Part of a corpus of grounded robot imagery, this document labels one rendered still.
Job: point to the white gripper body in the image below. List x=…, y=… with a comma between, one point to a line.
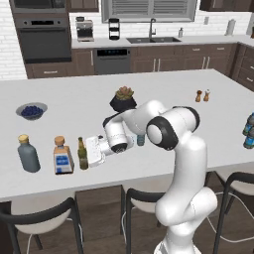
x=94, y=152

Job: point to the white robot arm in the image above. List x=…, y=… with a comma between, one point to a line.
x=190, y=165

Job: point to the olive green glass bottle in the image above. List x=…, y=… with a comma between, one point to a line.
x=82, y=157

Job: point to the square glass bottle blue label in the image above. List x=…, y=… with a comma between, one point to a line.
x=63, y=160

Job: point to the succulent plant in black pot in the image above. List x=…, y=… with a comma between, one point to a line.
x=123, y=99

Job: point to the grey bottle with yellow cap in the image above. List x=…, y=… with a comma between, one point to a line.
x=29, y=158

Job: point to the black and white chair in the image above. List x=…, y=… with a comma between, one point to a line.
x=238, y=182
x=142, y=198
x=43, y=216

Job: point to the bowl of blueberries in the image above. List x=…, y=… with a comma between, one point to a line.
x=31, y=111

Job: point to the brown base cupboards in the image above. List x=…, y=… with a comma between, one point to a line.
x=244, y=67
x=185, y=59
x=66, y=66

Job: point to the grey dishwasher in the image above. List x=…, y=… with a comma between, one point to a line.
x=111, y=63

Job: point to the brown pepper shaker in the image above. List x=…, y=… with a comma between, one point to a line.
x=198, y=96

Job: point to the silver coffee machine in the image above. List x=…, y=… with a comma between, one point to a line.
x=85, y=31

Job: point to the built-in black oven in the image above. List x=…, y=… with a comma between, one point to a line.
x=44, y=41

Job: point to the white-topped salt shaker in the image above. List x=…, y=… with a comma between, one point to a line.
x=206, y=96

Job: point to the dark double sink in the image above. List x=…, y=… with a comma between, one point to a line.
x=153, y=40

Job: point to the dark tap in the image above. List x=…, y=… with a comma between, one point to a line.
x=152, y=28

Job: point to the soap dispenser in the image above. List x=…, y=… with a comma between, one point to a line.
x=181, y=33

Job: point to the window with grey blinds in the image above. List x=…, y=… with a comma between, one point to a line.
x=149, y=9

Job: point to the built-in microwave oven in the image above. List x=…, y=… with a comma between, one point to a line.
x=38, y=5

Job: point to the brown wall cupboard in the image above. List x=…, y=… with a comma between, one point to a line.
x=228, y=4
x=82, y=5

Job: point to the wall socket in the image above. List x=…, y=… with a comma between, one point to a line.
x=206, y=20

